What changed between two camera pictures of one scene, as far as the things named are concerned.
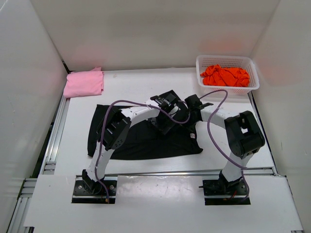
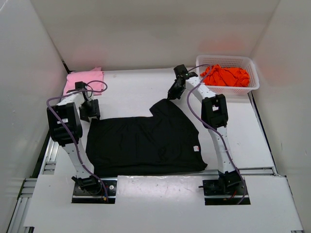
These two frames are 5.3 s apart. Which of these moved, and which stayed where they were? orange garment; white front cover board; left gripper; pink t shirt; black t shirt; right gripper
Moved: black t shirt; left gripper; right gripper
Stayed: pink t shirt; orange garment; white front cover board
